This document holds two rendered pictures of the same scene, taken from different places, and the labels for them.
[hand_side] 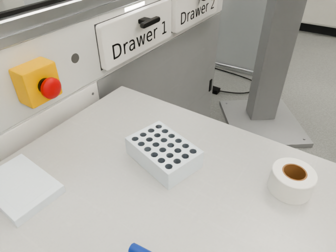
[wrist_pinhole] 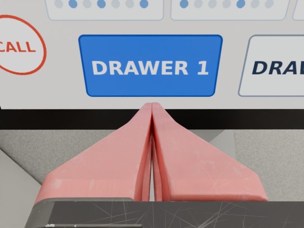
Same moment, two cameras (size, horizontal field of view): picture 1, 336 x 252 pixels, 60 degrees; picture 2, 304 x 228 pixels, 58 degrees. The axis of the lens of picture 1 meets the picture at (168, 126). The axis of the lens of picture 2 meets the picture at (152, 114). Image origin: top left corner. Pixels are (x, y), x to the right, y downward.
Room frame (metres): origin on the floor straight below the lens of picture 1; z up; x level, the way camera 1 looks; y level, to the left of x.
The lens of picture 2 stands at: (1.35, -0.50, 1.18)
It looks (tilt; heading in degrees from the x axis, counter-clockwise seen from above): 75 degrees down; 4
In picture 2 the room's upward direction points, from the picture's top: straight up
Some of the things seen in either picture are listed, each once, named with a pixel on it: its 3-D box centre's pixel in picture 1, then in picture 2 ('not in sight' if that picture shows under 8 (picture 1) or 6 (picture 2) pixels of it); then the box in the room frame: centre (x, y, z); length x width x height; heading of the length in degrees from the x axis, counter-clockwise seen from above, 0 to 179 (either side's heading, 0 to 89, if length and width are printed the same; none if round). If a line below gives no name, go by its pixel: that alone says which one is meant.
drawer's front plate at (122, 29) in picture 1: (139, 31); not in sight; (0.77, 0.08, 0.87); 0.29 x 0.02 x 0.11; 146
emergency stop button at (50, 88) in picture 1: (49, 87); not in sight; (0.47, 0.22, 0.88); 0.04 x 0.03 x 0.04; 146
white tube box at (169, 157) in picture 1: (163, 152); not in sight; (0.40, 0.01, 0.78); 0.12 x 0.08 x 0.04; 41
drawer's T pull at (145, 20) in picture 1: (146, 21); not in sight; (0.76, 0.05, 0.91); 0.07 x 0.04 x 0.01; 146
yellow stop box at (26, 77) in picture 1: (38, 82); not in sight; (0.49, 0.25, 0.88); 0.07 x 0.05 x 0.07; 146
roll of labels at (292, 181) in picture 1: (291, 180); not in sight; (0.33, -0.20, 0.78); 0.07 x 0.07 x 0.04
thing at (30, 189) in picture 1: (19, 186); not in sight; (0.33, 0.25, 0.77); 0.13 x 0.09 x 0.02; 53
